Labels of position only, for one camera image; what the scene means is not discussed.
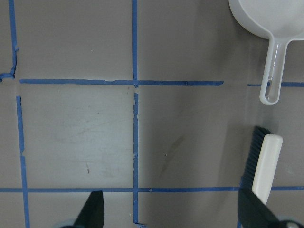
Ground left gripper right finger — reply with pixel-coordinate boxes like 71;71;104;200
237;188;303;228

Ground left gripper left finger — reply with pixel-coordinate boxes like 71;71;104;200
72;191;105;228

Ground cream hand brush black bristles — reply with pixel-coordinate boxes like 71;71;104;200
240;126;283;204

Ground cream plastic dustpan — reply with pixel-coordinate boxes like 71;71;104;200
228;0;304;105

